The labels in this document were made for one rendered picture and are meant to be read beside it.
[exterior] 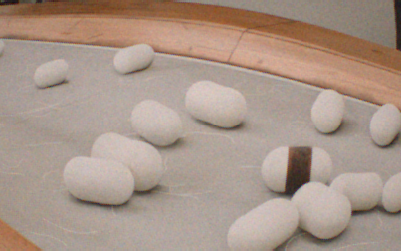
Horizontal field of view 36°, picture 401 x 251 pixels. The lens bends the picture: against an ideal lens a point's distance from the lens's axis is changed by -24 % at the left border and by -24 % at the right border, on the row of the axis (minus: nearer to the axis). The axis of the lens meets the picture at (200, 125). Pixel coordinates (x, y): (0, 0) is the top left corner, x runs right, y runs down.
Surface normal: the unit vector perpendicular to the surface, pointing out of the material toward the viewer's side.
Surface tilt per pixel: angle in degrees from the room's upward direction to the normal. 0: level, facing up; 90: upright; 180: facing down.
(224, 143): 0
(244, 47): 45
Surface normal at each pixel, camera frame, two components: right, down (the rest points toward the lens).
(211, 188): 0.00, -0.95
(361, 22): -0.68, 0.23
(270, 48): -0.44, -0.50
